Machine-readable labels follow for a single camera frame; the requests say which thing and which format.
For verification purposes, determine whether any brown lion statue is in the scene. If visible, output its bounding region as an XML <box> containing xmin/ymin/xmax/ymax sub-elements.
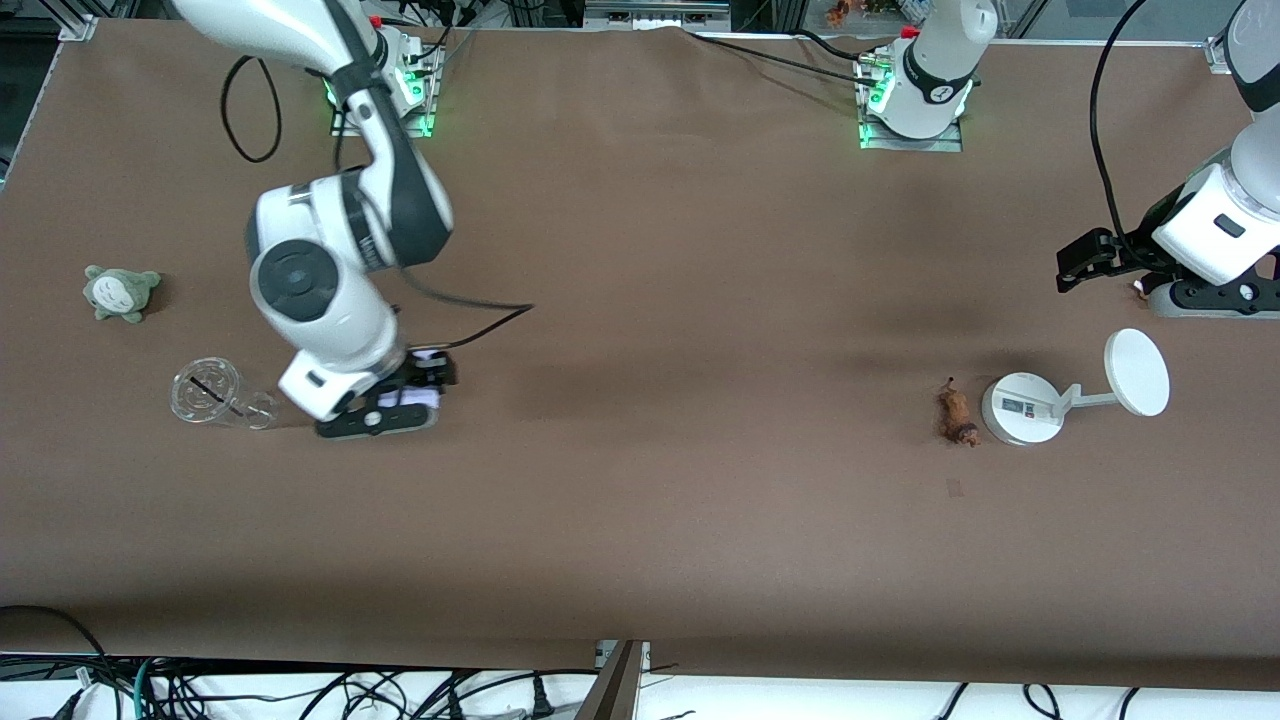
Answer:
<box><xmin>936</xmin><ymin>376</ymin><xmax>982</xmax><ymax>449</ymax></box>

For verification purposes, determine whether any white round phone stand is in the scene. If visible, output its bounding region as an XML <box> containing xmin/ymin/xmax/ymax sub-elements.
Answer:
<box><xmin>980</xmin><ymin>327</ymin><xmax>1172</xmax><ymax>447</ymax></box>

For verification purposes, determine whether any clear plastic cup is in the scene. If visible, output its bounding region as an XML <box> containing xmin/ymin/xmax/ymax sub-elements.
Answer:
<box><xmin>169</xmin><ymin>357</ymin><xmax>281</xmax><ymax>432</ymax></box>

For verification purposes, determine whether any brown table cover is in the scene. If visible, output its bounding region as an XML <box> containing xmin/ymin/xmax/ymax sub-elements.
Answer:
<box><xmin>0</xmin><ymin>20</ymin><xmax>1280</xmax><ymax>693</ymax></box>

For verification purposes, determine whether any grey green plush toy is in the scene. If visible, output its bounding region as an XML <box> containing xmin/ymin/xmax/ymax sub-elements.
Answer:
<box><xmin>83</xmin><ymin>265</ymin><xmax>163</xmax><ymax>324</ymax></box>

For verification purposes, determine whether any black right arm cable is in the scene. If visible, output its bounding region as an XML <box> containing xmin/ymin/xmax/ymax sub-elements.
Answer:
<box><xmin>221</xmin><ymin>55</ymin><xmax>535</xmax><ymax>352</ymax></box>

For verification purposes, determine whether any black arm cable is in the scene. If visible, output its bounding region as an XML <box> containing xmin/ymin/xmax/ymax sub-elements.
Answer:
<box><xmin>1089</xmin><ymin>0</ymin><xmax>1152</xmax><ymax>263</ymax></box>
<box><xmin>221</xmin><ymin>55</ymin><xmax>535</xmax><ymax>352</ymax></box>

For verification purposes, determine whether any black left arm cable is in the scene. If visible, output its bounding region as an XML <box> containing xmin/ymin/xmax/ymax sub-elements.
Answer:
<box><xmin>1089</xmin><ymin>0</ymin><xmax>1152</xmax><ymax>263</ymax></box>

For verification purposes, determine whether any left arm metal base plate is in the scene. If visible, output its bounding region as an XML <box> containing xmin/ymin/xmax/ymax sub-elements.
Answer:
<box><xmin>856</xmin><ymin>52</ymin><xmax>967</xmax><ymax>154</ymax></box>

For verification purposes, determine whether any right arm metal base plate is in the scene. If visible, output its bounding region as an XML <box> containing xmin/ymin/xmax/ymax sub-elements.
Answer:
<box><xmin>329</xmin><ymin>42</ymin><xmax>443</xmax><ymax>139</ymax></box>

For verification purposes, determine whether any metal frame post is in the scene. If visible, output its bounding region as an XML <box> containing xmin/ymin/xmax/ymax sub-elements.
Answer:
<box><xmin>575</xmin><ymin>640</ymin><xmax>653</xmax><ymax>720</ymax></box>

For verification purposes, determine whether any black cable across table edge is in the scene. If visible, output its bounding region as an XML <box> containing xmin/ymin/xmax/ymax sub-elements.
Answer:
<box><xmin>688</xmin><ymin>30</ymin><xmax>886</xmax><ymax>89</ymax></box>

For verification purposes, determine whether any black looped floor cable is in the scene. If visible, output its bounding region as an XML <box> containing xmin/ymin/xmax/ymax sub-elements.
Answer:
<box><xmin>0</xmin><ymin>604</ymin><xmax>113</xmax><ymax>701</ymax></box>

